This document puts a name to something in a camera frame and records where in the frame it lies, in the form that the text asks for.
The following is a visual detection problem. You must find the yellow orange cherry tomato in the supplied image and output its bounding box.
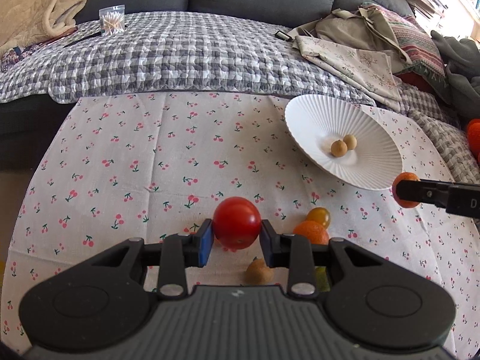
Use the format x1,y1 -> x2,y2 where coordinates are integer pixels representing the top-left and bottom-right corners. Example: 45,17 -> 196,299
306,207 -> 331,229

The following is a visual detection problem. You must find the thin black stick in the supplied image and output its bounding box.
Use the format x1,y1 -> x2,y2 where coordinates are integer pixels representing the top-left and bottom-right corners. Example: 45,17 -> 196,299
63,32 -> 104,48

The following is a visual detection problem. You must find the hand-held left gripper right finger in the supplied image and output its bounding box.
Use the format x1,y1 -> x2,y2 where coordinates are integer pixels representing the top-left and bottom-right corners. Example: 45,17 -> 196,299
260,219 -> 379,297

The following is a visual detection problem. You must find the reddish brown stick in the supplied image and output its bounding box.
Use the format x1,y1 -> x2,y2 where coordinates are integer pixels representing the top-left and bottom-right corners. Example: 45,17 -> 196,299
47,26 -> 78,42

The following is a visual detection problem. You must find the grey checked quilt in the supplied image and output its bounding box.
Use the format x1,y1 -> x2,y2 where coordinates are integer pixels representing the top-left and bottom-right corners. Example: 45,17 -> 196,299
0,11 -> 480,211

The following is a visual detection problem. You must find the beige floral cloth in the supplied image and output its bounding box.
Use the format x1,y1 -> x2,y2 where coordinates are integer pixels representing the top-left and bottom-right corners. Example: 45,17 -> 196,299
293,35 -> 404,112

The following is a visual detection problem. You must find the beige fleece blanket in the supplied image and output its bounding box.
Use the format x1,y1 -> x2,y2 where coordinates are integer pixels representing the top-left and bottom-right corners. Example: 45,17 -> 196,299
0,0 -> 88,59

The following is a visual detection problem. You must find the dark floral pouch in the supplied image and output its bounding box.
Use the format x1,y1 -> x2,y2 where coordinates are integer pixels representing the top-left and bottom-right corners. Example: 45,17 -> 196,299
0,43 -> 49,74

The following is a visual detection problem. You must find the white ribbed plate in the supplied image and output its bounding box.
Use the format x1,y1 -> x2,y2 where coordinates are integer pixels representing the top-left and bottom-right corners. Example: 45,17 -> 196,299
284,95 -> 404,191

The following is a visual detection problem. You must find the red cushion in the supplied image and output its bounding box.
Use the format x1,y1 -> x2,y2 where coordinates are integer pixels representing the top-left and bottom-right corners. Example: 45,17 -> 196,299
395,71 -> 443,94

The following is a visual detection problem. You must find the large mandarin orange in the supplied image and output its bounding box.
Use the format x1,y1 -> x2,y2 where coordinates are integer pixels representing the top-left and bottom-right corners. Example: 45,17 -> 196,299
292,220 -> 330,246

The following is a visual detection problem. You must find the clear bag of cotton swabs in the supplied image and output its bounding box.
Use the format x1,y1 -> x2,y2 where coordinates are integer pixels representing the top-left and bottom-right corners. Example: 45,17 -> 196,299
98,5 -> 125,37

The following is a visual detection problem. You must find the beige canvas bag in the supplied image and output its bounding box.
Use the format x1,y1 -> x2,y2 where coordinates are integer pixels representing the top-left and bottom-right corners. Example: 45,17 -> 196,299
292,7 -> 413,74

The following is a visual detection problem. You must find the grey garment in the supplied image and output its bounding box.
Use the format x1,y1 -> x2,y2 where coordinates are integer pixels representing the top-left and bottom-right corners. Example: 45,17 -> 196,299
429,30 -> 480,121

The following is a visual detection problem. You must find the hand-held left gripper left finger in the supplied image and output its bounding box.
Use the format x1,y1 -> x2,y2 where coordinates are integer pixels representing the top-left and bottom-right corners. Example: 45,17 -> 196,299
88,219 -> 215,296

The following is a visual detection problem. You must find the striped patterned cushion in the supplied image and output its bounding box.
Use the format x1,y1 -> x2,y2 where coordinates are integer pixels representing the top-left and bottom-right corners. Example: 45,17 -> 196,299
360,3 -> 447,83

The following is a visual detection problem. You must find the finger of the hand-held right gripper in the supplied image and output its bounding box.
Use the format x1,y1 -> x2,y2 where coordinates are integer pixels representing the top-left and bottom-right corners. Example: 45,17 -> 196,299
395,179 -> 451,208

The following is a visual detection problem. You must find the cherry print tablecloth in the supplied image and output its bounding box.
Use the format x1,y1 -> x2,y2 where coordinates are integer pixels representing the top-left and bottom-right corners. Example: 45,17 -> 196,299
0,91 -> 474,357

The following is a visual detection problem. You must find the small mandarin orange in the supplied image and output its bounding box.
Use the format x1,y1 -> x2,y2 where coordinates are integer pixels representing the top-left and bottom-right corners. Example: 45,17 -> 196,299
392,172 -> 421,209

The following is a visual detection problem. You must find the red tomato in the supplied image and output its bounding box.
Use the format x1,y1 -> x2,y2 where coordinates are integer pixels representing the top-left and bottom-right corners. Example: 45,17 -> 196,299
212,196 -> 262,250

